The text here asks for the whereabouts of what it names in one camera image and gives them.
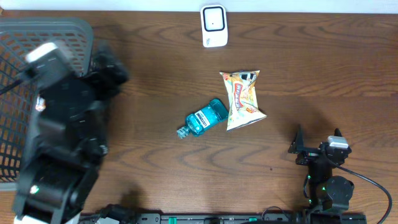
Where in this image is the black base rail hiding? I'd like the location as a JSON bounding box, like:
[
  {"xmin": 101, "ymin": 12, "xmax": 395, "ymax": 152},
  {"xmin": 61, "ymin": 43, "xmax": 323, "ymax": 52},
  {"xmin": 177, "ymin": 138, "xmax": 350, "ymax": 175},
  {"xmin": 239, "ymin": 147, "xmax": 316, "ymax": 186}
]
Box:
[{"xmin": 78, "ymin": 204, "xmax": 367, "ymax": 224}]

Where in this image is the grey plastic lattice basket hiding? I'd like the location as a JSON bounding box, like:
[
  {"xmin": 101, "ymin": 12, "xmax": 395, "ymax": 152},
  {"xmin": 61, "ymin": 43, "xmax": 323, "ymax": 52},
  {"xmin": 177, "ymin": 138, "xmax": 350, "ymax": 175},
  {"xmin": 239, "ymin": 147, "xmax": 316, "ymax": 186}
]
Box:
[{"xmin": 1, "ymin": 17, "xmax": 94, "ymax": 191}]

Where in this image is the yellow chip snack bag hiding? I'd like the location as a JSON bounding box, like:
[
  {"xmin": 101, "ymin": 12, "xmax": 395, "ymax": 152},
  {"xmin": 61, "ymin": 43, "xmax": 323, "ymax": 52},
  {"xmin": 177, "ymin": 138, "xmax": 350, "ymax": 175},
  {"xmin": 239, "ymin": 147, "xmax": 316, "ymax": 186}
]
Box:
[{"xmin": 220, "ymin": 70, "xmax": 267, "ymax": 131}]

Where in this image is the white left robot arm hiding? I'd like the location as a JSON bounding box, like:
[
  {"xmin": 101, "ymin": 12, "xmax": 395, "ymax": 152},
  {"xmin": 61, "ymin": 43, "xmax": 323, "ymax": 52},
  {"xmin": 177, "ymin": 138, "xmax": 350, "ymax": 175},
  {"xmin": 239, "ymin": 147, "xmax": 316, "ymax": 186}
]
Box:
[{"xmin": 12, "ymin": 42, "xmax": 129, "ymax": 223}]

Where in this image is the white barcode scanner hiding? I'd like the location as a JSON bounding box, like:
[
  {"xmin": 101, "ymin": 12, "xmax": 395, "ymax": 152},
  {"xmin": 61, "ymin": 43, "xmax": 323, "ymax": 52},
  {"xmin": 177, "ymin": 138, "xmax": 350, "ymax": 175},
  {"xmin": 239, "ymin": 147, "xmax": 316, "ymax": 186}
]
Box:
[{"xmin": 200, "ymin": 4, "xmax": 228, "ymax": 48}]

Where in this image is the orange tissue pack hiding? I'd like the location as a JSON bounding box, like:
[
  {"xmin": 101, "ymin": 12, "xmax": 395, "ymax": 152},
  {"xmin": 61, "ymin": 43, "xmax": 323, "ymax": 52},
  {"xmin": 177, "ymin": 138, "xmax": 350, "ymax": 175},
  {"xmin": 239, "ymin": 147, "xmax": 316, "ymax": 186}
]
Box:
[{"xmin": 35, "ymin": 96, "xmax": 46, "ymax": 112}]

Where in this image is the blue mouthwash bottle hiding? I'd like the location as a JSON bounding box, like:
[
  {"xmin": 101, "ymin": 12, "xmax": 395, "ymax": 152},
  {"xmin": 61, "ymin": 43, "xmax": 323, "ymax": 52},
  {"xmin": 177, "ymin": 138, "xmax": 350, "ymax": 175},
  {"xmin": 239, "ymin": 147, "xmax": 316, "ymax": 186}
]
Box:
[{"xmin": 177, "ymin": 98, "xmax": 228, "ymax": 139}]

